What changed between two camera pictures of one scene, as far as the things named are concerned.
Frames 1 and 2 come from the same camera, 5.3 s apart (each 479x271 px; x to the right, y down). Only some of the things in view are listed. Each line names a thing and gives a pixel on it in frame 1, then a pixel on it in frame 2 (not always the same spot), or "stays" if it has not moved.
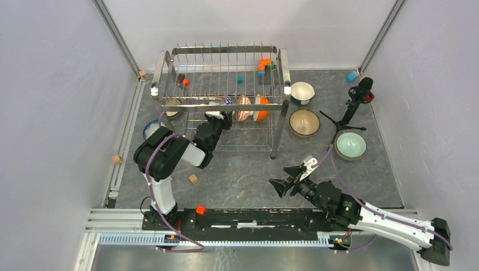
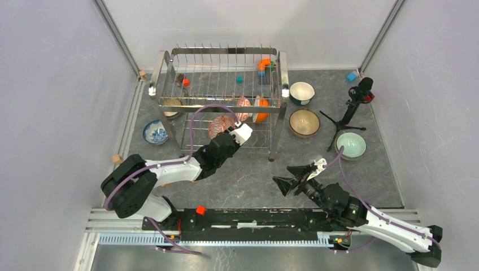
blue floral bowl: x=151 y=127 stays
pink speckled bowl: x=304 y=123 stays
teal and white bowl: x=301 y=92 stays
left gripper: x=227 y=120 → x=234 y=144
